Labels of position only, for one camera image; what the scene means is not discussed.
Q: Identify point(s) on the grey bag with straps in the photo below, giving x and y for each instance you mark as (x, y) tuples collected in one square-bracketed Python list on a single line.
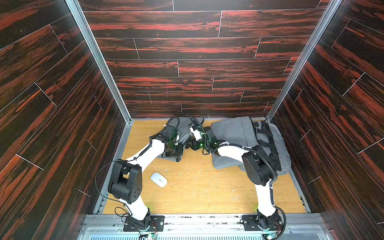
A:
[(269, 137)]

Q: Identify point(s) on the grey laptop bag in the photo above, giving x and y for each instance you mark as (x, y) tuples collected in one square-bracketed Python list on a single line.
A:
[(184, 136)]

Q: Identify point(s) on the right aluminium corner post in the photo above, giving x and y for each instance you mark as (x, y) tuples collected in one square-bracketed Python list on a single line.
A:
[(320, 28)]

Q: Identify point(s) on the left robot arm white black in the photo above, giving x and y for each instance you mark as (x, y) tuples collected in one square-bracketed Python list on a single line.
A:
[(126, 181)]

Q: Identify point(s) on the left white mouse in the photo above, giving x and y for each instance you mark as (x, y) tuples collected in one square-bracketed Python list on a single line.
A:
[(159, 180)]

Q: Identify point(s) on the front aluminium rail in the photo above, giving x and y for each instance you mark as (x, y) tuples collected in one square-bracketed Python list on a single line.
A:
[(204, 227)]

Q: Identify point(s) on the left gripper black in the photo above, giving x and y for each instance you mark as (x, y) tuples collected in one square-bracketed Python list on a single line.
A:
[(179, 152)]

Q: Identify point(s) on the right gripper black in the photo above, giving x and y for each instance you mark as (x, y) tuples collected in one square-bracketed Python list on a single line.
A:
[(197, 145)]

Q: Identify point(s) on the left aluminium corner post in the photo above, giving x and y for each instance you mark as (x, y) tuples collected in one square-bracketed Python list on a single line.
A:
[(86, 32)]

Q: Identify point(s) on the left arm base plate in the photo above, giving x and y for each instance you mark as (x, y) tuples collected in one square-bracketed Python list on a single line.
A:
[(156, 223)]

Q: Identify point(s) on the aluminium corner post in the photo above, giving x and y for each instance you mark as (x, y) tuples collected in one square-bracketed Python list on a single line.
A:
[(86, 32), (320, 28)]

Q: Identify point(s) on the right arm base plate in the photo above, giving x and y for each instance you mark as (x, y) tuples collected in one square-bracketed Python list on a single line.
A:
[(251, 223)]

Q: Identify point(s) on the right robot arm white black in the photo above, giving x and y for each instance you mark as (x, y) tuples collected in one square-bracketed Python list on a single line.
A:
[(258, 148)]

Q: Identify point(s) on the grey laptop sleeve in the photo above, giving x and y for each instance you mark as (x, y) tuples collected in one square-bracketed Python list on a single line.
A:
[(239, 131)]

